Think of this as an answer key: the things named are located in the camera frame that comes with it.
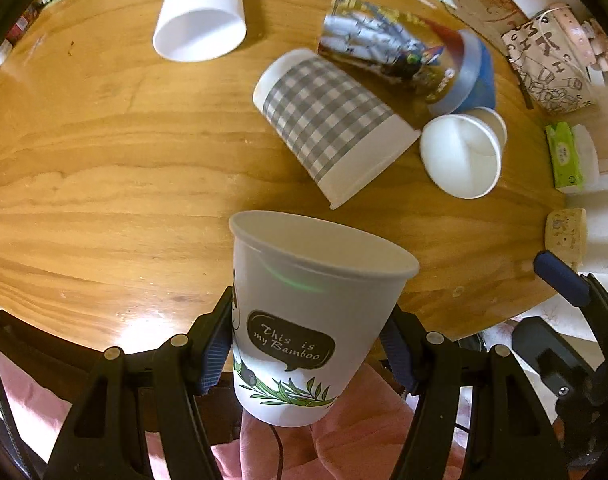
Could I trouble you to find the grey checked paper cup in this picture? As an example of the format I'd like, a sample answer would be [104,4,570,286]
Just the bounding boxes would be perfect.
[252,48,421,210]

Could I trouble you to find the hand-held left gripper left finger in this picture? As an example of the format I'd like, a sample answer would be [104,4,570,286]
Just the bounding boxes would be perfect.
[44,285,235,480]

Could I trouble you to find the white panda print paper cup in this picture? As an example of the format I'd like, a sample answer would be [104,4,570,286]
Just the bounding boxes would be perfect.
[228,210,420,429]

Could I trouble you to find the patterned paper bag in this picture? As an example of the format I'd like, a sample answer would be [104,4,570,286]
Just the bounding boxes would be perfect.
[501,4,598,114]

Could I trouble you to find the yellow speckled sponge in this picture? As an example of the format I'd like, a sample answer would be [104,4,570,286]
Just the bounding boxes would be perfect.
[544,207,589,264]

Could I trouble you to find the black cable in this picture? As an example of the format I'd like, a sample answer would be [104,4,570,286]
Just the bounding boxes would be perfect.
[269,425,286,480]

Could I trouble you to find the green tissue pack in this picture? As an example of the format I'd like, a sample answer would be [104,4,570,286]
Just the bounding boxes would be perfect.
[544,122,600,194]

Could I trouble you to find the pink cloth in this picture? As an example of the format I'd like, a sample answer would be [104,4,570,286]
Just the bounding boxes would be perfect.
[0,350,485,480]

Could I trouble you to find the blue patterned paper cup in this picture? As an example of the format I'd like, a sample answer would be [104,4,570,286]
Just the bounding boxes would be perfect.
[316,0,497,116]

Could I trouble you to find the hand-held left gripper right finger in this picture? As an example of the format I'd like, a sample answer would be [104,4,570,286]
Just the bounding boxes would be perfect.
[380,306,570,480]

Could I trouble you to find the plain white paper cup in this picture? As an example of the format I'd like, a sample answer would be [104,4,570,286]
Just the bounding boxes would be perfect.
[152,0,247,64]

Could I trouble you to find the small white paper cup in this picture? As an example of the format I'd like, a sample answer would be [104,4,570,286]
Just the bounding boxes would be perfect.
[419,107,509,200]

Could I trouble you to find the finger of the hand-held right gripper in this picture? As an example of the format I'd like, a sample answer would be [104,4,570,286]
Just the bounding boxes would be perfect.
[533,251,591,307]

